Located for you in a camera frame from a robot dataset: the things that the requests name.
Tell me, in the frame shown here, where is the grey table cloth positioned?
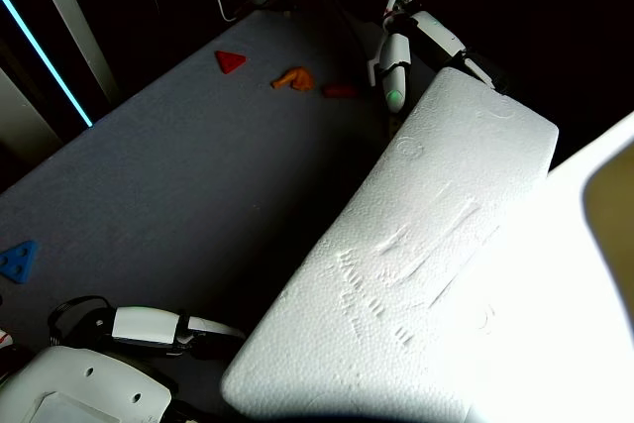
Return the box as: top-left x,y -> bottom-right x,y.
0,9 -> 440,423

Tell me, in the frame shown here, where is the reddish brown toy food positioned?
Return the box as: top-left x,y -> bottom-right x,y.
321,83 -> 359,99

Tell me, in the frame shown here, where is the cyan light strip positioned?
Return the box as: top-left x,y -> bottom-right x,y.
0,0 -> 95,129

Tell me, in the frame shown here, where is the blue triangle block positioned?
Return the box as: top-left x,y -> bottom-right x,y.
0,239 -> 41,286

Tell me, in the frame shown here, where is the white frame post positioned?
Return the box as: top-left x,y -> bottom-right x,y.
24,0 -> 121,103

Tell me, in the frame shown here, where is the orange toy bread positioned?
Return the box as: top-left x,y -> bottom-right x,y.
270,66 -> 316,92

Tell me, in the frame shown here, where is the red triangle block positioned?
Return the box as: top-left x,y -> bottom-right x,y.
214,50 -> 248,75

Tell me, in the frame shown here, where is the white styrofoam block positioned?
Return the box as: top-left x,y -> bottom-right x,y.
220,65 -> 561,423

